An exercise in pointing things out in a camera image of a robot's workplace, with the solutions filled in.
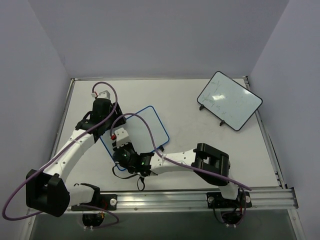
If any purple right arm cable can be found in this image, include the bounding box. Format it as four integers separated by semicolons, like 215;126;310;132
109;112;252;226

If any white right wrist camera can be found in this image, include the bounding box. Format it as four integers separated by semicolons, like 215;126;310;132
110;127;132;152

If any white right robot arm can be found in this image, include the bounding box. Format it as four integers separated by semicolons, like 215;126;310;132
112;143;248;208

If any aluminium mounting rail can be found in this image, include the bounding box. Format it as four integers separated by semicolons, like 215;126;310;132
24;186;299;216

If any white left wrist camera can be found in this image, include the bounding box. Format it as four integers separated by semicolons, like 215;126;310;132
97;90;111;100

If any blue framed whiteboard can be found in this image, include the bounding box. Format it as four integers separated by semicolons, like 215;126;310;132
99;105;170;172

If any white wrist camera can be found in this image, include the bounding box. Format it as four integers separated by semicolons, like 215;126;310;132
110;127;132;152
97;90;111;100

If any black framed whiteboard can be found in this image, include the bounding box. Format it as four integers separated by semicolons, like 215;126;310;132
196;71;263;131

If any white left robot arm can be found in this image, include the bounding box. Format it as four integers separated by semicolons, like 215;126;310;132
26;97;122;217

